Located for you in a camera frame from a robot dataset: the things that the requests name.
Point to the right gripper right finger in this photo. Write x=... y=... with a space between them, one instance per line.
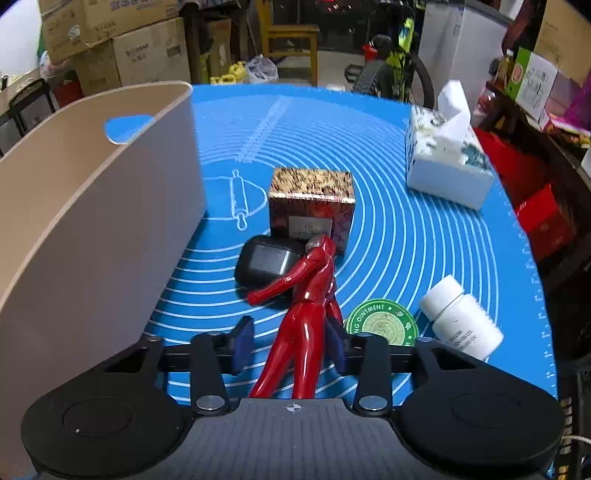
x=368 y=358

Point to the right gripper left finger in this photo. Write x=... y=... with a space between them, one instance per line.
x=212 y=357

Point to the green round ointment tin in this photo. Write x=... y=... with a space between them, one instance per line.
x=385 y=318

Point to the red Ultraman action figure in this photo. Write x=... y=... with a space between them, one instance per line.
x=300 y=340

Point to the beige plastic storage bin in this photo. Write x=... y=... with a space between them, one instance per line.
x=98 y=203

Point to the white pill bottle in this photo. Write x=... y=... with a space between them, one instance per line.
x=459 y=321

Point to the black earbuds case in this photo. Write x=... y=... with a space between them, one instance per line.
x=263 y=259

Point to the blue silicone baking mat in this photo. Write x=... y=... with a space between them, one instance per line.
x=402 y=242

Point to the patterned brown gift box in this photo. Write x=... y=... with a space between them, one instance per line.
x=304 y=203

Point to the white tissue pack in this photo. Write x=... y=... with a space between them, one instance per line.
x=444 y=156

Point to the yellow oil jug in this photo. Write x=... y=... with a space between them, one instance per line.
x=237 y=74

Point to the clear plastic bag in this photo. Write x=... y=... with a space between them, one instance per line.
x=261 y=70

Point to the green black bicycle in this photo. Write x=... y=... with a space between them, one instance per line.
x=392 y=68

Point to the large lower cardboard box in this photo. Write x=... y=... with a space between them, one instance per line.
x=150 y=54

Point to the green white carton box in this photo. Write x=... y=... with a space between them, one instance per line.
x=531 y=82

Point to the wooden chair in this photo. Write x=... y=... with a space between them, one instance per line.
x=306 y=34

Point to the white chest freezer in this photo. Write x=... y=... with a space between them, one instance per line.
x=459 y=41

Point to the upper stacked cardboard box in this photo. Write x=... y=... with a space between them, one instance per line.
x=71 y=27

